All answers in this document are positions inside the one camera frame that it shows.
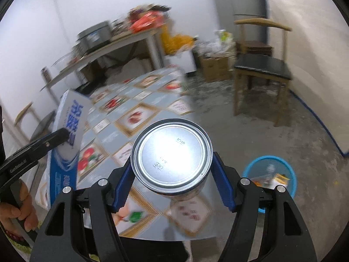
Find blue toothpaste box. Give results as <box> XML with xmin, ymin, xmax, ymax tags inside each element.
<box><xmin>45</xmin><ymin>89</ymin><xmax>92</xmax><ymax>208</ymax></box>

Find crumpled plastic bags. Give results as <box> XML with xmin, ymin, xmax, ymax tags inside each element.
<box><xmin>198</xmin><ymin>29</ymin><xmax>237</xmax><ymax>58</ymax></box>

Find yellow plastic bag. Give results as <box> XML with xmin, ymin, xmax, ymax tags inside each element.
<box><xmin>161</xmin><ymin>23</ymin><xmax>197</xmax><ymax>56</ymax></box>

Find white sack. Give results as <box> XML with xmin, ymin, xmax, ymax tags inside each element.
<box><xmin>106</xmin><ymin>59</ymin><xmax>153</xmax><ymax>77</ymax></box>

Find grey rice cooker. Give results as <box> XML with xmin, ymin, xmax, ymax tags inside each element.
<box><xmin>77</xmin><ymin>22</ymin><xmax>112</xmax><ymax>50</ymax></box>

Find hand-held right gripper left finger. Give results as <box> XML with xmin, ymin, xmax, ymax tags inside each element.
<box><xmin>29</xmin><ymin>160</ymin><xmax>135</xmax><ymax>262</ymax></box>

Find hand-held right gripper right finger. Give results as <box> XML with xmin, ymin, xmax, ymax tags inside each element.
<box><xmin>210</xmin><ymin>152</ymin><xmax>318</xmax><ymax>262</ymax></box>

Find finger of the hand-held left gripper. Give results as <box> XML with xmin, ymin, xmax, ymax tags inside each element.
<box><xmin>20</xmin><ymin>128</ymin><xmax>72</xmax><ymax>161</ymax></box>

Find long white-framed table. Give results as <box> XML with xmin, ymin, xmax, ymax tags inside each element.
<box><xmin>41</xmin><ymin>29</ymin><xmax>164</xmax><ymax>101</ymax></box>

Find cardboard box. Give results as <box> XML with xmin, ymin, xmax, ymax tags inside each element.
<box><xmin>200</xmin><ymin>55</ymin><xmax>235</xmax><ymax>83</ymax></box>

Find orange plastic bag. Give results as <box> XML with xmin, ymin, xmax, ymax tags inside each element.
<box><xmin>130</xmin><ymin>12</ymin><xmax>161</xmax><ymax>32</ymax></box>

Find wooden chair black seat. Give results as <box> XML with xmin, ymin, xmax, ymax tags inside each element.
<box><xmin>14</xmin><ymin>102</ymin><xmax>56</xmax><ymax>142</ymax></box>
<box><xmin>233</xmin><ymin>18</ymin><xmax>293</xmax><ymax>127</ymax></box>

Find red metal can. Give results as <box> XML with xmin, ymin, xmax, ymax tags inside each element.
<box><xmin>131</xmin><ymin>118</ymin><xmax>213</xmax><ymax>201</ymax></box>

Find blue plastic basket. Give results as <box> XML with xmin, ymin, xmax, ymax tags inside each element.
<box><xmin>243</xmin><ymin>155</ymin><xmax>298</xmax><ymax>215</ymax></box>

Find fruit print tablecloth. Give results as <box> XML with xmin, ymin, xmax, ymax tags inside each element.
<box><xmin>35</xmin><ymin>65</ymin><xmax>216</xmax><ymax>242</ymax></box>

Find person's left hand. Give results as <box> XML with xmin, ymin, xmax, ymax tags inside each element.
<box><xmin>0</xmin><ymin>181</ymin><xmax>39</xmax><ymax>238</ymax></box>

